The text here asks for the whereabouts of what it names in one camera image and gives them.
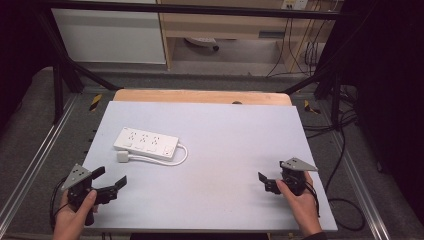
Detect white cabinet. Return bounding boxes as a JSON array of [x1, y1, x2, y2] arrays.
[[51, 7, 167, 65]]

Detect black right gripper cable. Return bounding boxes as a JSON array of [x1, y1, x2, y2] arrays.
[[303, 180, 321, 218]]

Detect white wall socket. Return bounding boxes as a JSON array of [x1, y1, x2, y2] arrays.
[[281, 0, 310, 11]]

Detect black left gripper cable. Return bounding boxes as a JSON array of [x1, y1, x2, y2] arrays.
[[49, 177, 70, 232]]

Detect wooden table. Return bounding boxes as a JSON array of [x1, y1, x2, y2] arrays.
[[112, 88, 293, 107]]

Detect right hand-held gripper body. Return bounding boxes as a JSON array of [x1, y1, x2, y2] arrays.
[[279, 157, 319, 197]]

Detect yellow black tape strip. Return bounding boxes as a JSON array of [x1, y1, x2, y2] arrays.
[[303, 99, 322, 115], [88, 93, 103, 113]]

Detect grey chair base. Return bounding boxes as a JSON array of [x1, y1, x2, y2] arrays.
[[184, 36, 221, 52]]

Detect person's right hand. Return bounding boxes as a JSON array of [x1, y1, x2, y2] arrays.
[[275, 172, 324, 236]]

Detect person's left hand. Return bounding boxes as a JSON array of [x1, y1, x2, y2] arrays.
[[52, 189, 100, 238]]

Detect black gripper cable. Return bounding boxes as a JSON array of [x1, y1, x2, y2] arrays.
[[49, 177, 70, 232], [303, 180, 321, 218]]

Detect white power strip cable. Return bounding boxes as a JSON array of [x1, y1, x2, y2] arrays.
[[127, 142, 189, 167]]

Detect black hanging cables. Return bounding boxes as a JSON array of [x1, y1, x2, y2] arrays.
[[265, 16, 326, 78]]

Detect aluminium floor rail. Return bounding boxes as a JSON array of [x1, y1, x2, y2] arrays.
[[0, 93, 80, 229], [328, 128, 392, 240]]

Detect black curtain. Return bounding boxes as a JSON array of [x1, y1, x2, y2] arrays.
[[328, 0, 424, 226], [0, 0, 56, 129]]

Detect light wooden desk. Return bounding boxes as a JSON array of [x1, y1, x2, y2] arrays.
[[156, 0, 338, 72]]

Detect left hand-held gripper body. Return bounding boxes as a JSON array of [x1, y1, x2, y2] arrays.
[[61, 163, 118, 227]]

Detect white power strip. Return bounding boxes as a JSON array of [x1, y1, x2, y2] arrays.
[[113, 126, 180, 162]]

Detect white square plug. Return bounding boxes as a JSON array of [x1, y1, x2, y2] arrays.
[[116, 150, 131, 164]]

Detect black floor cable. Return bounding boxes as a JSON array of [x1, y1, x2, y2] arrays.
[[302, 84, 367, 232]]

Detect black metal frame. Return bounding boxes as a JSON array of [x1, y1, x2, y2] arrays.
[[35, 0, 349, 125]]

